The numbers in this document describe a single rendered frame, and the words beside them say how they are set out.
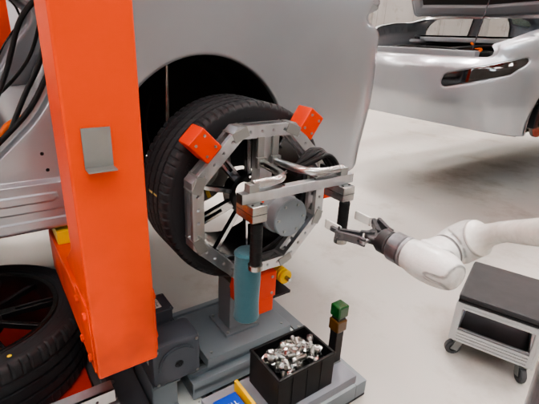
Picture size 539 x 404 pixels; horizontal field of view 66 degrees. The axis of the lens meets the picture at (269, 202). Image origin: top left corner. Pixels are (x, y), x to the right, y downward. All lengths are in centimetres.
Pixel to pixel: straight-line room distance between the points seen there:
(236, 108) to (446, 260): 77
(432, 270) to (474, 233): 17
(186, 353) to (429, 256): 87
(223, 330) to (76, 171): 105
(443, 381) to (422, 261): 106
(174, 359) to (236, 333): 36
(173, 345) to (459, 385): 127
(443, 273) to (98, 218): 84
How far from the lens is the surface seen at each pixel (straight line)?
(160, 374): 156
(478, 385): 218
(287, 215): 129
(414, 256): 116
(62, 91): 93
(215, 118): 133
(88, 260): 105
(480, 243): 123
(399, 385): 203
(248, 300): 138
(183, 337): 153
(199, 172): 126
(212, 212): 144
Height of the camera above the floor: 137
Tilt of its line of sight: 22 degrees down
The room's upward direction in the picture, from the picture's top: 3 degrees clockwise
